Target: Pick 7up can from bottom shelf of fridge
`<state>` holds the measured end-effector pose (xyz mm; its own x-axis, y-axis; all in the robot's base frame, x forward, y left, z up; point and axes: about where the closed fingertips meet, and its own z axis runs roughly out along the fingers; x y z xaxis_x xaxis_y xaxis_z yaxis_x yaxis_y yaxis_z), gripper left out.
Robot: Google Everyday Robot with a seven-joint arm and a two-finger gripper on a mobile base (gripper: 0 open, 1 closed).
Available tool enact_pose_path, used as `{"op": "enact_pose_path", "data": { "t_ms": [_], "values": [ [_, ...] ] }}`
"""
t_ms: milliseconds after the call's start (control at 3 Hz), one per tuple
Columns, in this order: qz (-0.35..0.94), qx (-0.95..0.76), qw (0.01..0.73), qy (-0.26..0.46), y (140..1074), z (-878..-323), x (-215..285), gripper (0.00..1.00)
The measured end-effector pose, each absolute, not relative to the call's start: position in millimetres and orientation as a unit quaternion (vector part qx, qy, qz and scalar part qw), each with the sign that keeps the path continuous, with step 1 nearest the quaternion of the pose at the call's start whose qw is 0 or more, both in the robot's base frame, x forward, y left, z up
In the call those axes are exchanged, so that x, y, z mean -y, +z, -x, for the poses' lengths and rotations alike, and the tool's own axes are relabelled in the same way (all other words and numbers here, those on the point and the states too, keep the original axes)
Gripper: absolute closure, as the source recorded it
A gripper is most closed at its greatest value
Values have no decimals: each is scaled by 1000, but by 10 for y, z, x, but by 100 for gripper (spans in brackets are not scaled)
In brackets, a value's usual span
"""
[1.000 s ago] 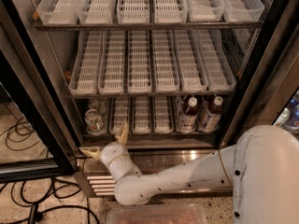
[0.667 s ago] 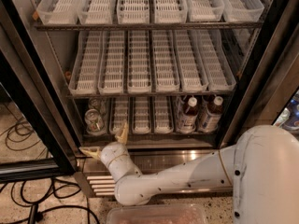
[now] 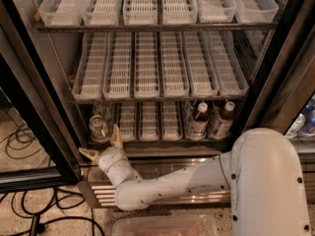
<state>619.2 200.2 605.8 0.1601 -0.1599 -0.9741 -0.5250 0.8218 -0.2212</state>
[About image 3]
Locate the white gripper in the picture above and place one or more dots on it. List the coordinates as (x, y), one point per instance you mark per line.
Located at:
(109, 158)

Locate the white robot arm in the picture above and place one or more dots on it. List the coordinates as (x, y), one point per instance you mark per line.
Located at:
(262, 172)

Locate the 7up can behind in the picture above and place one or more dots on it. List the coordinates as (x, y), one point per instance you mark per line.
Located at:
(103, 109)

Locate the steel fridge bottom grille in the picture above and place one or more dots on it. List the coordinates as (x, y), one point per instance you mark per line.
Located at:
(98, 191)

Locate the black open fridge door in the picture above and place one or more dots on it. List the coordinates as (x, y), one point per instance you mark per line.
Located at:
(33, 75)

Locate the right glass fridge door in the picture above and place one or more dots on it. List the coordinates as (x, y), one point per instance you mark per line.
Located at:
(285, 80)

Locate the white can right fridge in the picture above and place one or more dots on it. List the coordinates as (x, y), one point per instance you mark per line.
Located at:
(295, 127)

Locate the blue pepsi can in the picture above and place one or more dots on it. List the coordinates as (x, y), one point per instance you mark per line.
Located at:
(308, 128)

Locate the tray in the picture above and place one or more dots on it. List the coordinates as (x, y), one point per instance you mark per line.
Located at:
(118, 68)
(179, 12)
(229, 73)
(255, 11)
(89, 76)
(203, 80)
(140, 12)
(61, 13)
(174, 74)
(171, 126)
(148, 122)
(101, 12)
(126, 121)
(216, 11)
(146, 82)

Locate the left brown tea bottle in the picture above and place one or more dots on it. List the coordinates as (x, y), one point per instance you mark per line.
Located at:
(197, 122)

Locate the brown tea bottle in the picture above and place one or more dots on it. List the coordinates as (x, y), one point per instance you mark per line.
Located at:
(222, 121)
(197, 122)

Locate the clear plastic bin on floor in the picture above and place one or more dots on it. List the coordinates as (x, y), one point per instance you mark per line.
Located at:
(168, 225)

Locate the right brown tea bottle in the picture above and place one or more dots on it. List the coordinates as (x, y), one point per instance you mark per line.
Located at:
(222, 121)

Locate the middle wire shelf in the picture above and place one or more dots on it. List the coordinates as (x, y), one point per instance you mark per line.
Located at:
(156, 99)

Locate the wire shelf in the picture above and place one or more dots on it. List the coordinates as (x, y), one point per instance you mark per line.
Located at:
(197, 27)
(156, 99)

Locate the top wire shelf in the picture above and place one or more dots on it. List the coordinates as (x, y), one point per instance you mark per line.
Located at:
(197, 27)

